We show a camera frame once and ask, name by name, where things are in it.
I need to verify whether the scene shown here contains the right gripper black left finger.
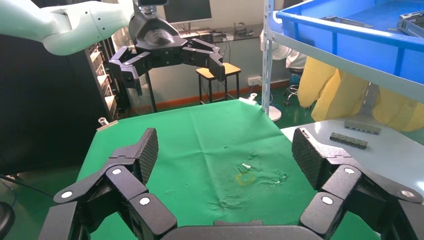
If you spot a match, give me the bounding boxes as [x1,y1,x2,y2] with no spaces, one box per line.
[38,127,178,240]

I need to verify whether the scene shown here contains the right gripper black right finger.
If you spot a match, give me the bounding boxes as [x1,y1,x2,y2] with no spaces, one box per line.
[291,127,424,240]

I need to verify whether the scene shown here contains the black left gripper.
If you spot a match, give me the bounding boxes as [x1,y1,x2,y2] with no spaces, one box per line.
[108,9,226,97]

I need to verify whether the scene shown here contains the dark office desk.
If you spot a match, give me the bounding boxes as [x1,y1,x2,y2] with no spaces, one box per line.
[110,23,266,115]

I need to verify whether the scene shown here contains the black keyboard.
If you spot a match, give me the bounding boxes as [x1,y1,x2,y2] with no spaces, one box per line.
[178,27,214,38]

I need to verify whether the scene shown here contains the grey slotted metal part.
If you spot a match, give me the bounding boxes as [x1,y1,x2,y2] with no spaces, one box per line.
[329,132,369,150]
[343,120,382,136]

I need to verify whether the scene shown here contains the wooden stool black legs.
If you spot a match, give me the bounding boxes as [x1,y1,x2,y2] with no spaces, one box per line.
[195,62,242,106]

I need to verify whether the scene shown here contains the black computer monitor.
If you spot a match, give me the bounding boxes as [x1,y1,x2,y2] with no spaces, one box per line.
[163,0,213,25]

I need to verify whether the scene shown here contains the silver binder clip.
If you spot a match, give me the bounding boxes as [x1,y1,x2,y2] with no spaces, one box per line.
[96,116,119,132]
[237,93,259,107]

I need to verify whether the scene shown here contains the green table cloth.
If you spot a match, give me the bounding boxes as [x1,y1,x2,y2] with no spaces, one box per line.
[76,99,382,240]

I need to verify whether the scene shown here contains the white metal shelf rack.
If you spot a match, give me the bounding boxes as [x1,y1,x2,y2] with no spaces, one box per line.
[261,0,424,116]

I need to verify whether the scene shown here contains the yellow fabric garment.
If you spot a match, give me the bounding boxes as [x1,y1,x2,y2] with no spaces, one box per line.
[297,55,424,133]

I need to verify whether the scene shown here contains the white round base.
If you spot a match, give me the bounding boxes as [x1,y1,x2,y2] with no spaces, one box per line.
[259,29,309,123]

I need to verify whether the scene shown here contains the chrome wheeled office chair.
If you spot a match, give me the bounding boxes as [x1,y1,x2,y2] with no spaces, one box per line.
[283,67,303,108]

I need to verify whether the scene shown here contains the black rounded object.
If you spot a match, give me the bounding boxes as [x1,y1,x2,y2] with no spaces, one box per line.
[0,201,16,240]

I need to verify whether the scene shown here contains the black equipment cabinet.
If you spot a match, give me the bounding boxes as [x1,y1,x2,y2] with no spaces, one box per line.
[0,33,130,176]

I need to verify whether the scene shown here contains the blue plastic bin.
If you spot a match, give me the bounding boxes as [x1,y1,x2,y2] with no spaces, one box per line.
[275,0,424,78]

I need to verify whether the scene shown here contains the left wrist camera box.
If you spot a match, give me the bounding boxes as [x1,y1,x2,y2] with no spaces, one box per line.
[137,0,169,8]

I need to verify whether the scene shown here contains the dark gadget with strap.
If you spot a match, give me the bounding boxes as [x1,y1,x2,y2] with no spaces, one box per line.
[232,21,255,38]

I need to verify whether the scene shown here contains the thin black cable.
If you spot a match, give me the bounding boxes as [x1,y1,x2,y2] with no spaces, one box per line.
[0,173,56,200]

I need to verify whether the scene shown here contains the stamped metal bracket plate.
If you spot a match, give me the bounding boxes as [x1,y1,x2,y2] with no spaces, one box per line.
[320,15,375,29]
[396,10,424,38]

